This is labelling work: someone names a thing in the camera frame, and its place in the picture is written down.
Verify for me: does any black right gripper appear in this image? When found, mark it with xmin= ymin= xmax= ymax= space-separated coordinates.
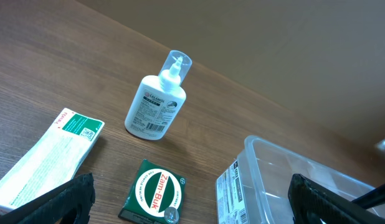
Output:
xmin=352 ymin=138 xmax=385 ymax=209

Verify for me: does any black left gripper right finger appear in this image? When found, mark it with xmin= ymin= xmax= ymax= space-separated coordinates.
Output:
xmin=288 ymin=174 xmax=385 ymax=224

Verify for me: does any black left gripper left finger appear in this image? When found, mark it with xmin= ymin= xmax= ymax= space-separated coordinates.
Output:
xmin=0 ymin=173 xmax=95 ymax=224

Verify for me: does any white green long box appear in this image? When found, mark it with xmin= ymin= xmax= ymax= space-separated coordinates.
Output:
xmin=0 ymin=108 xmax=105 ymax=216

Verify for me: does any clear plastic container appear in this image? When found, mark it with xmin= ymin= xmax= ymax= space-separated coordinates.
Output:
xmin=216 ymin=136 xmax=373 ymax=224

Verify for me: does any white Calamol lotion bottle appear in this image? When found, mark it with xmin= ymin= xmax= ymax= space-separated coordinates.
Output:
xmin=125 ymin=50 xmax=193 ymax=141

